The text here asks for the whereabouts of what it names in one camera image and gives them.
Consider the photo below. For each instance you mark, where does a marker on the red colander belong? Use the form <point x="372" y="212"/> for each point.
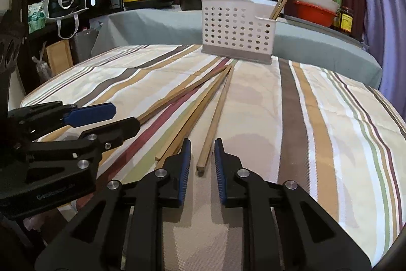
<point x="314" y="15"/>

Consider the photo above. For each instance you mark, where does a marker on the beige perforated utensil holder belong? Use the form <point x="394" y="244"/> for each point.
<point x="231" y="29"/>

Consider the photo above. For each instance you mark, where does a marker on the wooden board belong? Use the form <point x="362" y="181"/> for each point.
<point x="60" y="56"/>

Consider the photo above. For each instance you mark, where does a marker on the green packet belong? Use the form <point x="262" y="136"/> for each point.
<point x="36" y="18"/>

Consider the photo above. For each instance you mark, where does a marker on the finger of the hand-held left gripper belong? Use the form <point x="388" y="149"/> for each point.
<point x="92" y="114"/>
<point x="120" y="131"/>

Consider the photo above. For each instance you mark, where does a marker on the grey-green tablecloth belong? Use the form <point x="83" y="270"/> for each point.
<point x="317" y="45"/>

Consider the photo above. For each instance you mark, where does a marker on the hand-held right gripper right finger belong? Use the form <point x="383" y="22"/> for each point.
<point x="219" y="163"/>

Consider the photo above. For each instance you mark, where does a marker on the clear plastic bag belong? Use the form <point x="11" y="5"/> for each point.
<point x="42" y="67"/>

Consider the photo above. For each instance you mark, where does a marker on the striped tablecloth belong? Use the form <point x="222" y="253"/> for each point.
<point x="285" y="131"/>

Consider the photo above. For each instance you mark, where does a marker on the sauce jar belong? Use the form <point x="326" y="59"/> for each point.
<point x="346" y="21"/>

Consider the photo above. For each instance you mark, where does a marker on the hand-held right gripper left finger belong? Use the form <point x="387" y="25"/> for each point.
<point x="185" y="163"/>

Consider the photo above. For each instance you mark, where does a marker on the grey bin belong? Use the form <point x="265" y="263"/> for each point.
<point x="82" y="45"/>

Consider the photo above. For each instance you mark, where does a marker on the purple cloth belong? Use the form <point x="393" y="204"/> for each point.
<point x="387" y="36"/>

